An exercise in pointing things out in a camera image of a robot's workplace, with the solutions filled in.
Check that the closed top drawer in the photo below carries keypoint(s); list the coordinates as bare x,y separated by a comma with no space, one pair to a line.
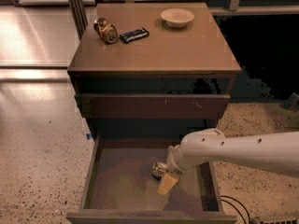
152,106

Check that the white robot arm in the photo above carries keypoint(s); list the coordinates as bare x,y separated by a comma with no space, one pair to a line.
274,152

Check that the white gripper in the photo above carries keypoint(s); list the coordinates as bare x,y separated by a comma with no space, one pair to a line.
173,166

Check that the brown wooden drawer cabinet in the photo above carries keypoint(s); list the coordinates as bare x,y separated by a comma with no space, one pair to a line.
195,59

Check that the brown soda can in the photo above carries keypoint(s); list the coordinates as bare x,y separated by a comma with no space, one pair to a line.
105,30

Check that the blue tape piece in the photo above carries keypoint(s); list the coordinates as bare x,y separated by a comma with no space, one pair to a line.
89,136

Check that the dark blue snack bar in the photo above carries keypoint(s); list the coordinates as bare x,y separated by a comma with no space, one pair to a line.
134,35

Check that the crushed 7up can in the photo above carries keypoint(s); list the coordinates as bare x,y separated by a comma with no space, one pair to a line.
158,170

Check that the grey power strip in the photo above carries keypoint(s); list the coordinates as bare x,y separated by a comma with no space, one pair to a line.
275,220

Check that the white ceramic bowl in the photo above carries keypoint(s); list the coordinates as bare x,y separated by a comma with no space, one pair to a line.
177,17

